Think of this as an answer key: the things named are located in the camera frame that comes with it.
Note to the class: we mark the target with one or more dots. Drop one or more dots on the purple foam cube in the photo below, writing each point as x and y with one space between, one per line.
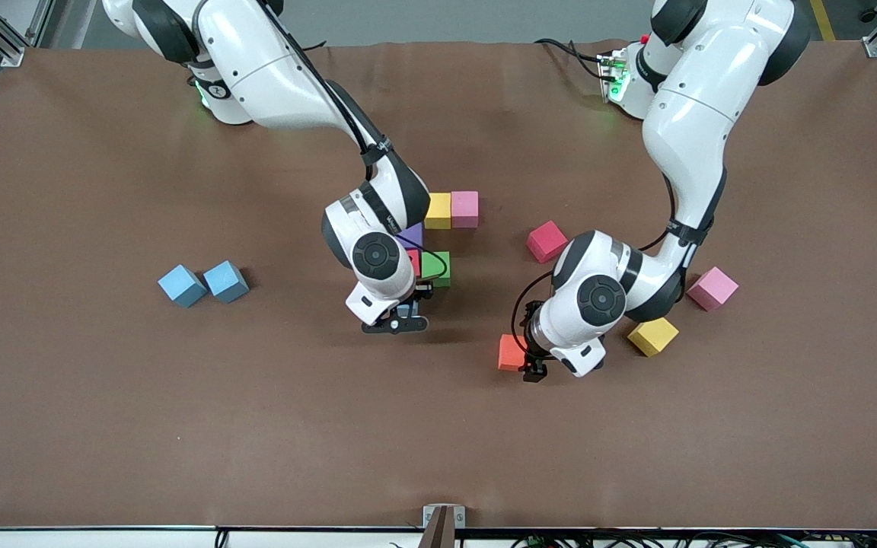
413 234

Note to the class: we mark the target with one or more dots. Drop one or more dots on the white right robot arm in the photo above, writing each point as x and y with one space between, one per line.
256 68

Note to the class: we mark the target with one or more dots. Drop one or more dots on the pink foam cube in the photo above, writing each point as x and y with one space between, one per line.
714 288
465 208

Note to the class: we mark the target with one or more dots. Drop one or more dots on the green foam cube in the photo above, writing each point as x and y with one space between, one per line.
435 266

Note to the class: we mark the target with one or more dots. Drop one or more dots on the arm base connector plate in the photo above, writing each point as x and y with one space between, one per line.
615 76

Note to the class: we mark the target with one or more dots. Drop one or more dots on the brown table mat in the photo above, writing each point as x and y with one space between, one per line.
103 441

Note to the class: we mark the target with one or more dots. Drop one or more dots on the grey metal table bracket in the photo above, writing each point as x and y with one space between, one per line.
444 516

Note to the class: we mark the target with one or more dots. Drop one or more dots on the blue foam cube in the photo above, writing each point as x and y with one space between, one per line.
182 285
225 281
408 309

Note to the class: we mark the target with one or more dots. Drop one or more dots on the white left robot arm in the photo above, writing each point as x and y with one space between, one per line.
697 99

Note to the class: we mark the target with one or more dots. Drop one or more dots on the yellow foam cube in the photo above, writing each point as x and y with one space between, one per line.
438 211
652 337

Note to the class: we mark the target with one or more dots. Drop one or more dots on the red foam cube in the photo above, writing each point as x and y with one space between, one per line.
546 241
413 262

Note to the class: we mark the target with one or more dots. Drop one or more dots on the orange foam cube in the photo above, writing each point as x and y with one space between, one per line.
511 352

